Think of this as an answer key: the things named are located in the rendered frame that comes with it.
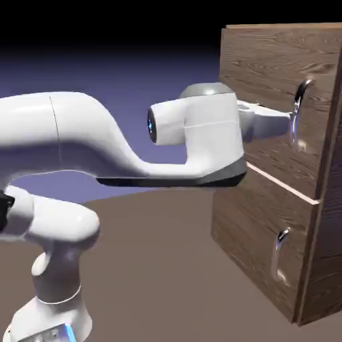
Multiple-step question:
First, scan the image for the dark wood cabinet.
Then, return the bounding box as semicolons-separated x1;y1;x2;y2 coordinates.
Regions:
210;22;342;327

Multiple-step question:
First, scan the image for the wood cabinet door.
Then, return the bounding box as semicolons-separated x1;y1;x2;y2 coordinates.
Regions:
210;168;321;323
218;28;341;200

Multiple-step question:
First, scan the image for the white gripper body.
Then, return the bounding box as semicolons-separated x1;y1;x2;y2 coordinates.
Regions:
250;104;294;143

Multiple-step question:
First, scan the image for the curved silver door handle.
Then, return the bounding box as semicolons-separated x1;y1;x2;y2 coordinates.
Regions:
271;227;291;287
289;78;314;152

